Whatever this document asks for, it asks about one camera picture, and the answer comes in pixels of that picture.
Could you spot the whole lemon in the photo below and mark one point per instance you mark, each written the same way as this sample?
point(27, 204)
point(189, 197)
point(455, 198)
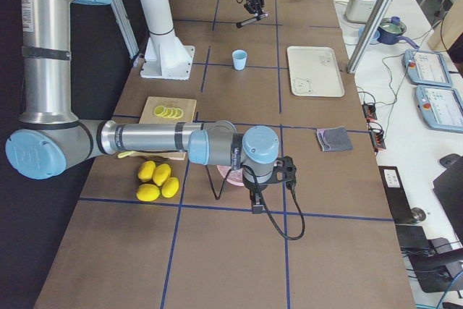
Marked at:
point(146, 170)
point(161, 173)
point(170, 187)
point(148, 192)

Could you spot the lemon slices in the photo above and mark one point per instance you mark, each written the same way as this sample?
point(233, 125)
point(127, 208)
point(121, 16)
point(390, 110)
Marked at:
point(167, 112)

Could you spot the yellow plastic knife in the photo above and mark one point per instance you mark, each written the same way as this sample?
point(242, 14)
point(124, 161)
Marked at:
point(126, 154)

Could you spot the teach pendant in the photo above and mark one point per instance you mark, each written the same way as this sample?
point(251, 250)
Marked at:
point(441, 107)
point(426, 68)

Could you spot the cream bear tray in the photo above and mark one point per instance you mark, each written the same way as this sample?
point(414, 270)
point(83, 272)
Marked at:
point(314, 72)

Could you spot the white post base plate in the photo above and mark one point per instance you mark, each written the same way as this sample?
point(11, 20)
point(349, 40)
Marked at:
point(166, 57)

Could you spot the wooden cutting board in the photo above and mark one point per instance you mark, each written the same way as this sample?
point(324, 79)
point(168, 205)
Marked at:
point(187, 105)

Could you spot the far teach pendant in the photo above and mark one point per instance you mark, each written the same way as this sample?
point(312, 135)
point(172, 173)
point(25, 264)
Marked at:
point(426, 68)

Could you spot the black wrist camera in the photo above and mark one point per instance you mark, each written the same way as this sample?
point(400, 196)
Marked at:
point(284, 171)

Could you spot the near teach pendant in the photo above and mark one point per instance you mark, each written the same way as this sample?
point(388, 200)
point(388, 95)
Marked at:
point(441, 107)

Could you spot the black box with label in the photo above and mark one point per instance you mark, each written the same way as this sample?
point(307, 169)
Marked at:
point(395, 194)

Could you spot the blue bowl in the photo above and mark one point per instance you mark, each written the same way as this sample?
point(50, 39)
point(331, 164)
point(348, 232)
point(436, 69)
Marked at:
point(374, 39)

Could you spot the pink bowl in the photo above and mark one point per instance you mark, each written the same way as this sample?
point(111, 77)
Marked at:
point(233, 177)

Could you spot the light blue cup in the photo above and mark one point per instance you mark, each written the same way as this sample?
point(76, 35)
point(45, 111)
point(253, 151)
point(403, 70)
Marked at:
point(239, 58)

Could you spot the black monitor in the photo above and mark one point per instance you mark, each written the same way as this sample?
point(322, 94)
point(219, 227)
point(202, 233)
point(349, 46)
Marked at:
point(438, 265)

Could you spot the aluminium frame post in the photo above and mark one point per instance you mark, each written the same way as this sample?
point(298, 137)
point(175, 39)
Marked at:
point(377, 14)

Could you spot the black computer mouse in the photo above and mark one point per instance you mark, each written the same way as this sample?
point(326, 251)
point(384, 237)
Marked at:
point(448, 160)

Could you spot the grey folded cloth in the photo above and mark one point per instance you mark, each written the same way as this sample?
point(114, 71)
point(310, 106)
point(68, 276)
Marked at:
point(334, 139)

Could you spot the black power strip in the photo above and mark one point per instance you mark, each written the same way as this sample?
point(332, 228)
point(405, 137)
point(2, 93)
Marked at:
point(375, 129)

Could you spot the blue saucepan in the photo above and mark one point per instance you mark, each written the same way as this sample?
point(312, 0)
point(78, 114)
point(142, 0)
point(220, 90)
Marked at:
point(392, 30)

